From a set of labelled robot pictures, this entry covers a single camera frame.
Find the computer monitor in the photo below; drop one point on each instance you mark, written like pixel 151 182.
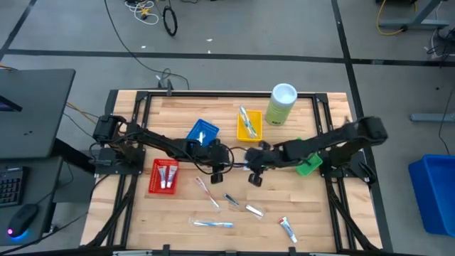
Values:
pixel 9 105

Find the green toothbrush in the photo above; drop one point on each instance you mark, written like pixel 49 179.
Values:
pixel 251 129

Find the small silver tube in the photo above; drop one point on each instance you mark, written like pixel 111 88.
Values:
pixel 254 210

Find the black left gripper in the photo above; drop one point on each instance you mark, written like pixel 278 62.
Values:
pixel 217 158

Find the large black desk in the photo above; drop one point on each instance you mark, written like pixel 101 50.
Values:
pixel 35 113

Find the blue plastic basket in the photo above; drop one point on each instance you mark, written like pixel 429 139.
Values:
pixel 206 128

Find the green disinfecting wipes canister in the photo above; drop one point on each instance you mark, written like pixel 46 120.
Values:
pixel 281 106

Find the grey desk leg frame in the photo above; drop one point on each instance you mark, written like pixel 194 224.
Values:
pixel 412 24

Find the silver aluminium bracket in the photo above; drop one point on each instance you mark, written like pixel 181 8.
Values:
pixel 325 254
pixel 131 253

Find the black computer mouse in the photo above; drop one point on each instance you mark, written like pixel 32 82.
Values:
pixel 21 218

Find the black keyboard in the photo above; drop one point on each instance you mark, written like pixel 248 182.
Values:
pixel 10 186

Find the blue plastic bin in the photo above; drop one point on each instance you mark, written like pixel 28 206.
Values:
pixel 433 195

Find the green plastic basket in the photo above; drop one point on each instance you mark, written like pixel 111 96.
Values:
pixel 309 167

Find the toothpaste tube with red end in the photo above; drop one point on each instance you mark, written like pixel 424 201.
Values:
pixel 288 229

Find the red toothbrush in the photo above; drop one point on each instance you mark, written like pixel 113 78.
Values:
pixel 206 192

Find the red plastic basket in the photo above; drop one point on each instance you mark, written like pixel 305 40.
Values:
pixel 153 177

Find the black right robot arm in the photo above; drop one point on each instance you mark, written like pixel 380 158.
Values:
pixel 309 147

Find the black keyboard desk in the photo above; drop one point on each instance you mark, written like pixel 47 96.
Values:
pixel 39 177

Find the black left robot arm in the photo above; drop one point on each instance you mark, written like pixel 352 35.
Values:
pixel 156 140

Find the silver nail clipper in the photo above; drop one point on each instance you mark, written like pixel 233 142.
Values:
pixel 201 137

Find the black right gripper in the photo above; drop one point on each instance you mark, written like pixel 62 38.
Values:
pixel 263 160

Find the yellow plastic basket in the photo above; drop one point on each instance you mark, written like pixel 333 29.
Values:
pixel 258 128

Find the blue toothbrush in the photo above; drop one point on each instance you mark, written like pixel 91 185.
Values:
pixel 213 224
pixel 245 119

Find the grey floor foot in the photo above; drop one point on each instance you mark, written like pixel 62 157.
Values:
pixel 433 117

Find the small dark toiletry item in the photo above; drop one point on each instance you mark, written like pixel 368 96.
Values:
pixel 231 200

